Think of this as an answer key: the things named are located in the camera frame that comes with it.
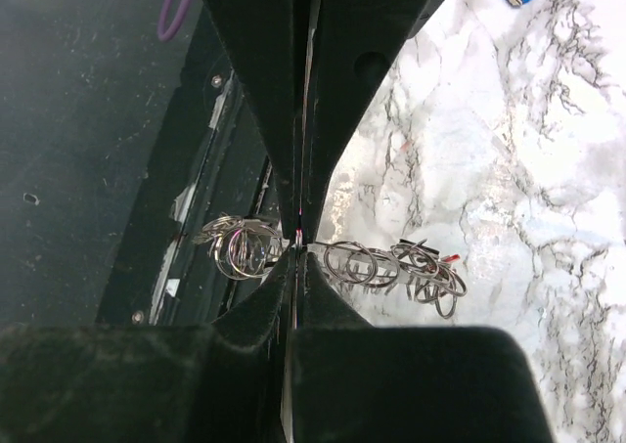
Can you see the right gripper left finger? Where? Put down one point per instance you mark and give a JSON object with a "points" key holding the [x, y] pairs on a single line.
{"points": [[220, 382]]}

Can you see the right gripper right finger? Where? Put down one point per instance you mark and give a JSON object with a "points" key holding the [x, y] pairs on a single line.
{"points": [[348, 381]]}

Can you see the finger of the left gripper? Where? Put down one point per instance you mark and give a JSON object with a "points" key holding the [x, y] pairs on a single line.
{"points": [[264, 43], [351, 45]]}

